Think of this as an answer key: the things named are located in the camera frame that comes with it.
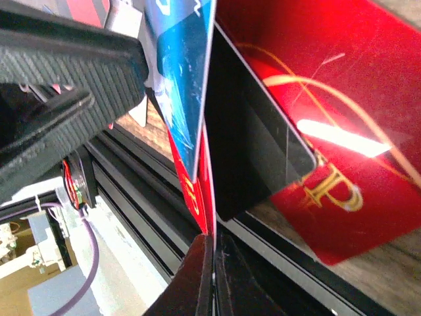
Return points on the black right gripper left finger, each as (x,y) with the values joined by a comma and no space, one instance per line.
(190,291)

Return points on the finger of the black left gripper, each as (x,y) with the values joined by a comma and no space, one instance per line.
(107,72)
(42,154)

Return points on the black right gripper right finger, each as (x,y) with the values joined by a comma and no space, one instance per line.
(245,285)

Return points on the blue VIP card carried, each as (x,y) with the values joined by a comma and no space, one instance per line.
(180,34)

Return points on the red VIP card front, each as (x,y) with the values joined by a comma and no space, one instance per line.
(347,74)

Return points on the black front frame rail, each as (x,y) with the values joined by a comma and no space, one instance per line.
(141,188)

